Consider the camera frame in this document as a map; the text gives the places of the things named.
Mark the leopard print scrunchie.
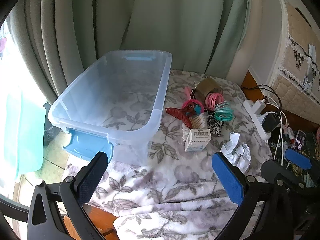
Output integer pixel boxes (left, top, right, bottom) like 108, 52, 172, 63
206, 112, 225, 137

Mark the white bed board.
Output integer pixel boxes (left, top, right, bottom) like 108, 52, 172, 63
226, 0, 294, 103

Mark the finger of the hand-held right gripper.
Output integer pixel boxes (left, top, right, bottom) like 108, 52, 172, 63
261, 160, 295, 182
285, 148, 320, 178

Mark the cotton swab pack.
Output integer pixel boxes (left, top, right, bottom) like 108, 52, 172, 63
180, 114, 208, 143

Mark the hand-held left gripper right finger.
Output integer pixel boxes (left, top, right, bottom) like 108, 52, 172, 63
212, 152, 294, 240

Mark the white power strip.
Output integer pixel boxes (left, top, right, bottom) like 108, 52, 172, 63
243, 99, 272, 141

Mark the clear plastic storage container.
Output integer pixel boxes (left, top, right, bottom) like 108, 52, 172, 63
48, 50, 173, 167

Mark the brown tape roll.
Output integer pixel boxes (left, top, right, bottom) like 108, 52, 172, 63
194, 78, 224, 103

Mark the floral fleece blanket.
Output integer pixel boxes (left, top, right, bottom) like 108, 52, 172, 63
62, 69, 274, 240

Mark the black charger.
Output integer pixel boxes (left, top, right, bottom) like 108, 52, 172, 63
262, 114, 282, 133

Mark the white cable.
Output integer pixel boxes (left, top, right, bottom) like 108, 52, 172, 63
264, 96, 288, 166

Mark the green curtain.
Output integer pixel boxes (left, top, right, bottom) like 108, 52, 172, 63
6, 0, 253, 102

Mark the white charger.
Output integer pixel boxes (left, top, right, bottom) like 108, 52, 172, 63
251, 98, 268, 114

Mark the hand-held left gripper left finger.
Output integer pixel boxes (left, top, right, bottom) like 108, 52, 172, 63
27, 151, 108, 240

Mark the teal plastic bin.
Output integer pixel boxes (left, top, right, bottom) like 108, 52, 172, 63
0, 90, 47, 180

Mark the black plastic bag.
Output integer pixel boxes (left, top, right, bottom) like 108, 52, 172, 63
42, 102, 60, 147

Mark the small white box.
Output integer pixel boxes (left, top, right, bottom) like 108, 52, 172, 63
185, 128, 212, 153

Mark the white paper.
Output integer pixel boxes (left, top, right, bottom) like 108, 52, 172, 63
220, 132, 252, 174

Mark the red hair claw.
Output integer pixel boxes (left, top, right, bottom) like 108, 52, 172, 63
165, 106, 198, 128

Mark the small clear plastic item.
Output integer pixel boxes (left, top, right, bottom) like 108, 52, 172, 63
294, 129, 307, 151

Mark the wooden bed frame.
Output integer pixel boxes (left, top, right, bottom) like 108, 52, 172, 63
240, 71, 320, 133

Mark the beige quilted mattress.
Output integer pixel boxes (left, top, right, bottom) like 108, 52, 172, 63
271, 2, 320, 125

